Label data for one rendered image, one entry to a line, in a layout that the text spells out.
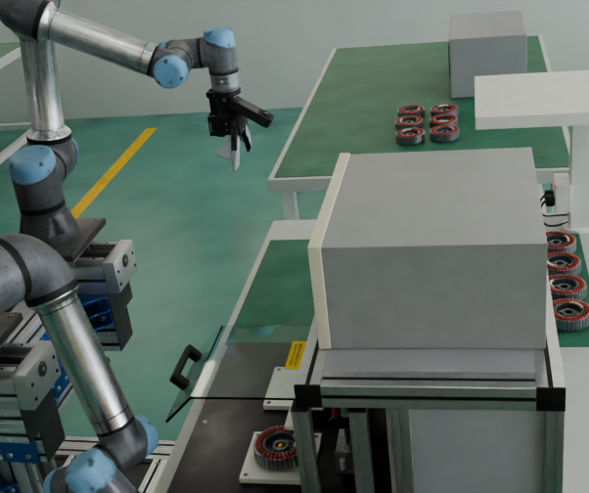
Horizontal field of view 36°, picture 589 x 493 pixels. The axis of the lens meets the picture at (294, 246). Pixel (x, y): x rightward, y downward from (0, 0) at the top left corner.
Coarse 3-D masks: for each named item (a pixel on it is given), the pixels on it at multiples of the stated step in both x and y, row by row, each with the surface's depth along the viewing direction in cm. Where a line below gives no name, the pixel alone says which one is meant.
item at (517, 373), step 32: (320, 352) 161; (352, 352) 160; (384, 352) 158; (416, 352) 157; (448, 352) 156; (480, 352) 155; (512, 352) 154; (544, 352) 153; (320, 384) 152; (352, 384) 151; (384, 384) 150; (416, 384) 149; (448, 384) 148; (480, 384) 147; (512, 384) 146; (544, 384) 145
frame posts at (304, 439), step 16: (304, 416) 157; (352, 416) 155; (368, 416) 158; (304, 432) 159; (352, 432) 157; (368, 432) 159; (304, 448) 161; (352, 448) 158; (368, 448) 158; (304, 464) 163; (368, 464) 159; (304, 480) 164; (368, 480) 161
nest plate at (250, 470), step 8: (256, 432) 196; (320, 440) 191; (320, 448) 191; (248, 456) 189; (248, 464) 187; (256, 464) 187; (248, 472) 185; (256, 472) 184; (264, 472) 184; (272, 472) 184; (280, 472) 183; (288, 472) 183; (296, 472) 183; (240, 480) 184; (248, 480) 183; (256, 480) 183; (264, 480) 182; (272, 480) 182; (280, 480) 182; (288, 480) 181; (296, 480) 181
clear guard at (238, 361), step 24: (216, 336) 179; (240, 336) 178; (264, 336) 177; (288, 336) 176; (216, 360) 171; (240, 360) 170; (264, 360) 169; (192, 384) 167; (216, 384) 164; (240, 384) 163; (264, 384) 162; (288, 384) 162
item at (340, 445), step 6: (342, 432) 186; (342, 438) 184; (342, 444) 183; (336, 450) 181; (342, 450) 181; (348, 450) 181; (336, 456) 181; (342, 456) 181; (348, 456) 181; (336, 462) 182; (348, 462) 181; (348, 468) 182
